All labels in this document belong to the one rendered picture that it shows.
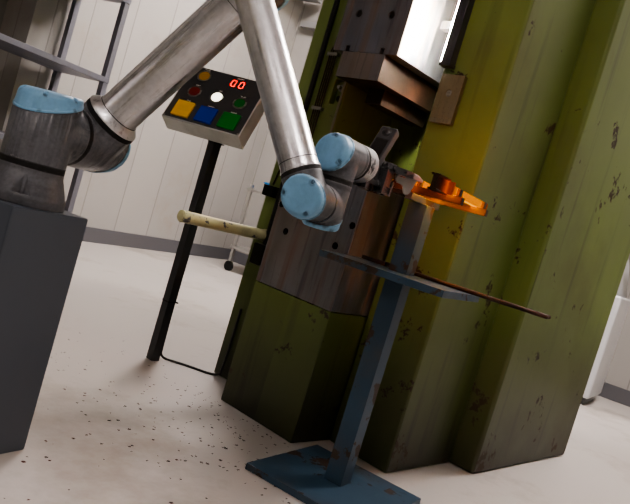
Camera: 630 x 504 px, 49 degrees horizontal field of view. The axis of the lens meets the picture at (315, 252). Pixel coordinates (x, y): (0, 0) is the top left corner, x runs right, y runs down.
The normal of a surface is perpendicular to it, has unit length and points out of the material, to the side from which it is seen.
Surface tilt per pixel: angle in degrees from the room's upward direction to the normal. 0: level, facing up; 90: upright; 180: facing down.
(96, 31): 90
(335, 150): 85
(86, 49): 90
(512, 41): 90
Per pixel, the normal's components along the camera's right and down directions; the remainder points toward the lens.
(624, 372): -0.46, -0.08
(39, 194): 0.70, -0.10
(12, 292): 0.84, 0.28
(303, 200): -0.27, 0.05
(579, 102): -0.64, -0.14
